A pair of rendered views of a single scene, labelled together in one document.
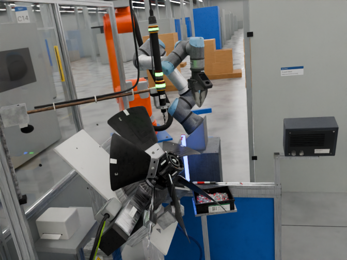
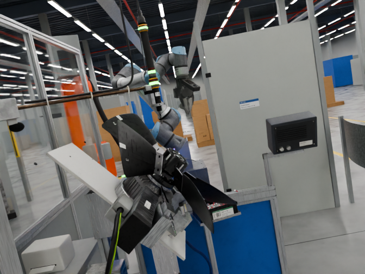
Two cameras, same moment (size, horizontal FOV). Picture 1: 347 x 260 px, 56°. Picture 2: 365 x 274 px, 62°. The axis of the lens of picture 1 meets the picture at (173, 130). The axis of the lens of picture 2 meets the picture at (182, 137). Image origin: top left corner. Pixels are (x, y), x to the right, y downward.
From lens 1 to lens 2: 0.45 m
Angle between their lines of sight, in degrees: 17
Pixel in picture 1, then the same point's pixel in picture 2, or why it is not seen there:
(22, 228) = (12, 251)
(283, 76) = (243, 109)
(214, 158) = (203, 174)
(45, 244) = not seen: outside the picture
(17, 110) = (6, 102)
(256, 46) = (215, 85)
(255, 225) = (256, 234)
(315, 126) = (296, 119)
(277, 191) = (271, 192)
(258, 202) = (256, 208)
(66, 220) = (61, 246)
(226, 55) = not seen: hidden behind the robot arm
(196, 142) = not seen: hidden behind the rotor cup
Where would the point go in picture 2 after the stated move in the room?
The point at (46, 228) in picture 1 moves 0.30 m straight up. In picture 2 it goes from (35, 260) to (16, 191)
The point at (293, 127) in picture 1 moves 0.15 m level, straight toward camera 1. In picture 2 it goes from (277, 123) to (282, 125)
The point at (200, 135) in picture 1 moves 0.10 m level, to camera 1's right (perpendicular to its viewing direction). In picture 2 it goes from (186, 154) to (200, 150)
